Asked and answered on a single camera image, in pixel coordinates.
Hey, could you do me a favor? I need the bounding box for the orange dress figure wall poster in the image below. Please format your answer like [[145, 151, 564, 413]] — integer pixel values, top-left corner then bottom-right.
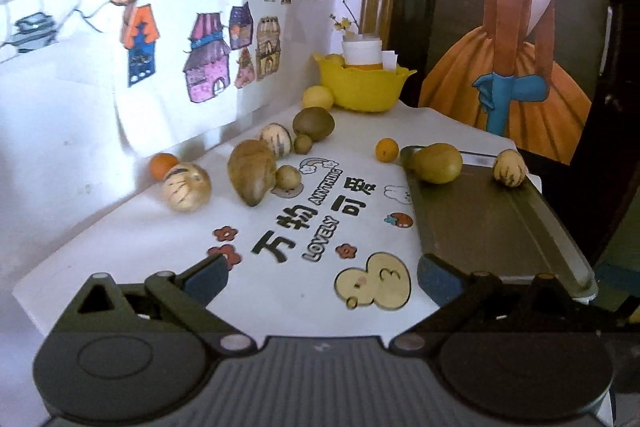
[[417, 0, 613, 166]]

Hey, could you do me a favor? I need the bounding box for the yellow lemon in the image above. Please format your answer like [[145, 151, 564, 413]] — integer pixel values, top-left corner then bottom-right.
[[302, 85, 335, 113]]

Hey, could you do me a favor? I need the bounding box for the yellow flower twig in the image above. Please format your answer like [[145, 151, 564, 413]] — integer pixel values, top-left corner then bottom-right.
[[329, 0, 362, 40]]

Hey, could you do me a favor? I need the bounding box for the house drawings paper sheet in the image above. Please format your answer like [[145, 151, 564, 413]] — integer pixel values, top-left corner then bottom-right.
[[114, 0, 313, 158]]

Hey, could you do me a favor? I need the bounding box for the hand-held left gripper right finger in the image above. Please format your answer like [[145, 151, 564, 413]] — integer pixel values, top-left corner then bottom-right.
[[387, 253, 597, 354]]

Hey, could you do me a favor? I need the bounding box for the round striped melon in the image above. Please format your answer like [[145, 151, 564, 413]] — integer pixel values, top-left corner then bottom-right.
[[258, 123, 294, 160]]

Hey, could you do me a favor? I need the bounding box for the metal tray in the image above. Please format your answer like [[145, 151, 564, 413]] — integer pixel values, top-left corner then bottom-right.
[[401, 146, 599, 299]]

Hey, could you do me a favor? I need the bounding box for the green pear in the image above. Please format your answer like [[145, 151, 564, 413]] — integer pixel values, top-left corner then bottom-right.
[[412, 143, 464, 184]]

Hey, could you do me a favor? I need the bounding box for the white printed table mat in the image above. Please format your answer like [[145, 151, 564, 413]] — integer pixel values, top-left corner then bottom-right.
[[12, 104, 543, 344]]

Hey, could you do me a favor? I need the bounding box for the small orange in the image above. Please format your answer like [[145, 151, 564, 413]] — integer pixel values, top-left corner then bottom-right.
[[375, 137, 400, 163], [149, 152, 180, 182]]

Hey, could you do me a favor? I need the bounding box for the large striped melon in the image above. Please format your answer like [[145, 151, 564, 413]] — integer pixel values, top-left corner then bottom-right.
[[160, 162, 212, 214]]

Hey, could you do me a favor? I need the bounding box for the large brown fruit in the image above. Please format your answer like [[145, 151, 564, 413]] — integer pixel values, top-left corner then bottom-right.
[[227, 139, 279, 208]]

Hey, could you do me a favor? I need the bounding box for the yellow plastic bowl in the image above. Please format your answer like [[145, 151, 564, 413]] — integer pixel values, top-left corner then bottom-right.
[[313, 53, 417, 114]]

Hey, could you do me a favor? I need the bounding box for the small striped melon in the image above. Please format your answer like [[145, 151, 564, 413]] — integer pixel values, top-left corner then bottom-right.
[[493, 149, 527, 188]]

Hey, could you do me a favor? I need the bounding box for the large green kiwi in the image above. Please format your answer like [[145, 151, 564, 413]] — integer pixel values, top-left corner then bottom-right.
[[292, 106, 336, 143]]

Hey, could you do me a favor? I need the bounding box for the small yellow-green fruit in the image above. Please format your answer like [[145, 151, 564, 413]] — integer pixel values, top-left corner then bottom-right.
[[275, 164, 304, 190]]

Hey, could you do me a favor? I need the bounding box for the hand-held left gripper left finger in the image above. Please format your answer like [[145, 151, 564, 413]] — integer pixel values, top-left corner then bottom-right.
[[60, 254, 253, 354]]

